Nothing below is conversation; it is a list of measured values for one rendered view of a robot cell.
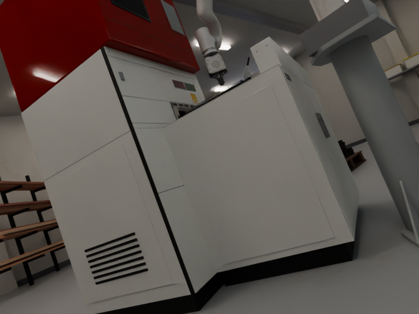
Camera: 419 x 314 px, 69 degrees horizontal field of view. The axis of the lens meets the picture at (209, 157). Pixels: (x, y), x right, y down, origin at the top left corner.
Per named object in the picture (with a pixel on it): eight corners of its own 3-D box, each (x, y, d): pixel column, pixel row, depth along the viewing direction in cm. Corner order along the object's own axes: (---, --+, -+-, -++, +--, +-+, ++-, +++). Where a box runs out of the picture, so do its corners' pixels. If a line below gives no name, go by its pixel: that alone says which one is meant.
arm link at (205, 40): (210, 56, 176) (199, 55, 169) (202, 35, 177) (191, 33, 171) (220, 48, 170) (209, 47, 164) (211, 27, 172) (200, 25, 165)
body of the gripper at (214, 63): (202, 54, 165) (210, 73, 164) (220, 49, 166) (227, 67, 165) (201, 60, 172) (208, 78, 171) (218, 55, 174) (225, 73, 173)
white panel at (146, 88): (130, 130, 133) (100, 48, 137) (213, 129, 205) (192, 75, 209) (135, 127, 131) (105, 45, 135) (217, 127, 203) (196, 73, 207)
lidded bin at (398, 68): (405, 71, 883) (401, 63, 885) (403, 71, 856) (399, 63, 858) (389, 79, 913) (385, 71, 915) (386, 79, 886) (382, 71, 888)
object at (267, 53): (261, 76, 130) (249, 48, 132) (290, 90, 179) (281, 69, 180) (282, 66, 126) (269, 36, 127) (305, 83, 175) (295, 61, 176)
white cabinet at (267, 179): (222, 290, 141) (161, 128, 149) (277, 228, 226) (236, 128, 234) (368, 261, 112) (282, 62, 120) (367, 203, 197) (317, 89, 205)
